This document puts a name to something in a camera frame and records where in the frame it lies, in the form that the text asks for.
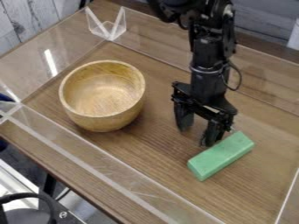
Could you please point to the brown wooden bowl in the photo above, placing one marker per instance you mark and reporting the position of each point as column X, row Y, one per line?
column 102, row 95

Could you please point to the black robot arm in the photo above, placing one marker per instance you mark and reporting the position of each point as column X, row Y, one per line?
column 208, row 20

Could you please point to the black table leg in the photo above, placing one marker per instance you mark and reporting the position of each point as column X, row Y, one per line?
column 49, row 184

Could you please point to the black metal bracket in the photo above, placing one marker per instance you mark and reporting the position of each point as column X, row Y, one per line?
column 62, row 214

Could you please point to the white object at right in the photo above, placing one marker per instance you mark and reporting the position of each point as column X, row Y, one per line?
column 293, row 37

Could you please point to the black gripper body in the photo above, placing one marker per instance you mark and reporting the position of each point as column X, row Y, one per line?
column 204, row 94

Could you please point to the green rectangular block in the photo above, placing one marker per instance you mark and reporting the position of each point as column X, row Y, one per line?
column 219, row 156

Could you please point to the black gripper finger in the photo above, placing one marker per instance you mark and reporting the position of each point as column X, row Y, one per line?
column 183, row 115
column 213, row 132

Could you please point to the clear acrylic tray wall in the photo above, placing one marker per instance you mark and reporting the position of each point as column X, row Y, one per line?
column 130, row 171

